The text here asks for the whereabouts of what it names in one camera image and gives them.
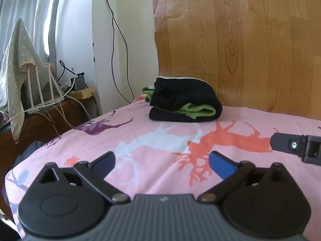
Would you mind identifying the navy and green striped sweater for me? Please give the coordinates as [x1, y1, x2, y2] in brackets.
[142, 76, 223, 123]

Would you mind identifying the small black box device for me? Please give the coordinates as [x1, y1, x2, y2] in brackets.
[70, 72, 87, 91]

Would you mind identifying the yellow cardboard box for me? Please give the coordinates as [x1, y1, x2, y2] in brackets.
[66, 87, 97, 99]

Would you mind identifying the black cable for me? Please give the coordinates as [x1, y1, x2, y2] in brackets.
[56, 60, 78, 86]

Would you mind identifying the dotted grey cloth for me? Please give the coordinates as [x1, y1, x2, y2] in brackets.
[0, 17, 54, 145]

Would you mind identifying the pink deer print bedsheet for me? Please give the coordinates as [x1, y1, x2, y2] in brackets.
[4, 93, 321, 240]

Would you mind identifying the white curtain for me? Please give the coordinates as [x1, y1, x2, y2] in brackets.
[0, 0, 63, 63]

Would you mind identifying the white cable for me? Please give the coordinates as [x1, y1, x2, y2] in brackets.
[5, 90, 76, 128]

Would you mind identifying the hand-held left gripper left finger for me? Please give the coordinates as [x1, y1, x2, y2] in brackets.
[37, 152, 129, 204]

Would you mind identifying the wood grain panel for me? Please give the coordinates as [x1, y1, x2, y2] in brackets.
[152, 0, 321, 121]

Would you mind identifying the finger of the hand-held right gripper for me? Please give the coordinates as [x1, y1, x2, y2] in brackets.
[270, 133, 321, 166]

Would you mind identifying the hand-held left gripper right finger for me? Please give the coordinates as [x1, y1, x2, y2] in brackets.
[198, 151, 289, 204]

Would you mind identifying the brown wooden nightstand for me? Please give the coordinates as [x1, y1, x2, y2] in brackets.
[0, 97, 101, 153]

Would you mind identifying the white router with antennas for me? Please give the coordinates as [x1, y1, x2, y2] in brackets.
[24, 64, 72, 114]

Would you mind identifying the dark red cable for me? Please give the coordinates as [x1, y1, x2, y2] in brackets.
[102, 0, 133, 104]

